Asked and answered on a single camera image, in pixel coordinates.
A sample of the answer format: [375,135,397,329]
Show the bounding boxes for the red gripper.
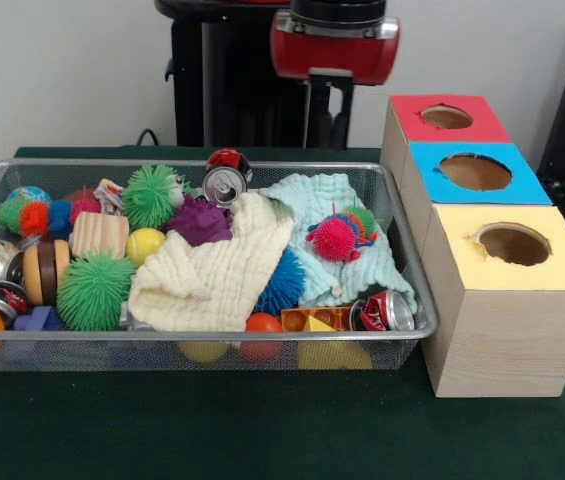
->
[269,9,402,151]

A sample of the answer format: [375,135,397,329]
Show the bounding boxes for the wooden box three holes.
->
[380,93,565,399]

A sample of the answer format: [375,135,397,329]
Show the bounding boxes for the mint waffle cloth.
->
[259,172,417,307]

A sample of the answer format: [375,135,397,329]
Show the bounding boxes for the pink spiky rubber toy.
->
[304,202,378,262]

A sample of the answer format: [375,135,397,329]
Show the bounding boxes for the uncrushed red soda can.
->
[201,147,253,209]

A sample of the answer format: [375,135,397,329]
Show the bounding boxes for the purple spiky rubber toy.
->
[161,193,234,246]

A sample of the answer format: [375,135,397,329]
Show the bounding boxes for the green puffer toy white face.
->
[120,164,186,230]

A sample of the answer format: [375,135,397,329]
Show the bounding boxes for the crushed red soda can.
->
[349,288,416,332]

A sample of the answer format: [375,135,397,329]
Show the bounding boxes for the cream waffle cloth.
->
[126,192,296,332]

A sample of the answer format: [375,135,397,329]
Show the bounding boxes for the plain green puffer ball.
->
[55,249,137,332]

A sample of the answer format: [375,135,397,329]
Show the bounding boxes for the multicoloured fuzzy caterpillar toy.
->
[0,196,102,239]

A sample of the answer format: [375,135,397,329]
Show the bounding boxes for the wooden toy burger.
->
[21,238,71,306]

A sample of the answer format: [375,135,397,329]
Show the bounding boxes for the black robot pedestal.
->
[154,0,366,149]

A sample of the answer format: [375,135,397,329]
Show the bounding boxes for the silver wire mesh bin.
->
[0,158,441,374]

